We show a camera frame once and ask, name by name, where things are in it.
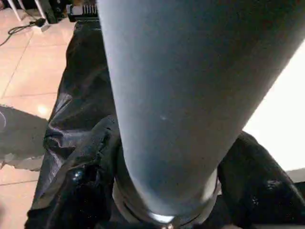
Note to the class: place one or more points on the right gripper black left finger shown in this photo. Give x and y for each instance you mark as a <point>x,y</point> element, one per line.
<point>78,190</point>

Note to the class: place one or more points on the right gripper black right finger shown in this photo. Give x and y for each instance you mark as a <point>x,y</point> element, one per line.
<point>257,186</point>

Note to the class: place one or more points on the white plastic table top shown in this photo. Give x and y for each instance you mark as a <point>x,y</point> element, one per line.
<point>281,119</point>

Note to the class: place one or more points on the white plastic table leg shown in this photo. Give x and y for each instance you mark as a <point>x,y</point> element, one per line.
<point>178,95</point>

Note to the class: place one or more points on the black ribbed equipment box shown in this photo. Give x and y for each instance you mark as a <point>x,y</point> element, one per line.
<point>82,10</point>

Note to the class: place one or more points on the white slanted furniture leg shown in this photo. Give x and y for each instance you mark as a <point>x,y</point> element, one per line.
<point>14,9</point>

